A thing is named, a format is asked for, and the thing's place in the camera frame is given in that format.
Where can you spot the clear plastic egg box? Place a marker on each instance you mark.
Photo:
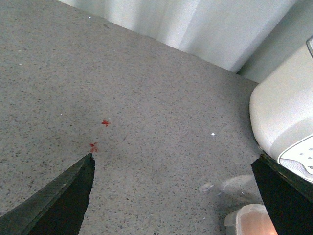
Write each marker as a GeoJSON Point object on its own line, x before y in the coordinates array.
{"type": "Point", "coordinates": [252, 219]}

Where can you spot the white rice cooker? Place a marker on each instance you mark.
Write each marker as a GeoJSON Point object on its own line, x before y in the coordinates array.
{"type": "Point", "coordinates": [281, 113]}

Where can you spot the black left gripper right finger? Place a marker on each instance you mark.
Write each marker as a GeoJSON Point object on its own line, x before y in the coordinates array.
{"type": "Point", "coordinates": [287, 197]}

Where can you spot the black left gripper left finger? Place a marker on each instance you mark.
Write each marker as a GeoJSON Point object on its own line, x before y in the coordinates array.
{"type": "Point", "coordinates": [58, 208]}

